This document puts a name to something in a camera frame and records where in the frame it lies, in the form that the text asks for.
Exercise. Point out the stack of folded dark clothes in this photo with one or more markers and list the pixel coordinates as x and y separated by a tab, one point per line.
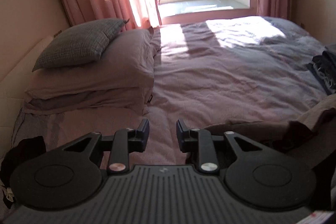
324	70

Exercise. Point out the white padded headboard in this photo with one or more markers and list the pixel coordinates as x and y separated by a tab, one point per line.
18	74

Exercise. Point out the grey checked pillow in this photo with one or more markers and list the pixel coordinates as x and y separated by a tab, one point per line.
76	44

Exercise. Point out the pink pillow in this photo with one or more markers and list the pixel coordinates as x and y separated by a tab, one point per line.
86	102
115	69

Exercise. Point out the pink bedspread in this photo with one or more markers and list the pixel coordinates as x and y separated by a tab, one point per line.
210	77

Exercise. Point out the tan cloth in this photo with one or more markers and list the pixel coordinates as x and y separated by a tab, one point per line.
317	115

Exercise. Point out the grey blue blanket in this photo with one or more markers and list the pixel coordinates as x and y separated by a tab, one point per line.
294	48

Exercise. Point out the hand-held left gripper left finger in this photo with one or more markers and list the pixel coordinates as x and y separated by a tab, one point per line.
144	130

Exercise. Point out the dark cloth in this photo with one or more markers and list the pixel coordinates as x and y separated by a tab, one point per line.
18	161

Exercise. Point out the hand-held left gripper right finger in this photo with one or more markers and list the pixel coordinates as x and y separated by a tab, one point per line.
180	131

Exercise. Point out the dark brown sweater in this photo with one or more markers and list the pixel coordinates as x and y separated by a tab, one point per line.
252	134

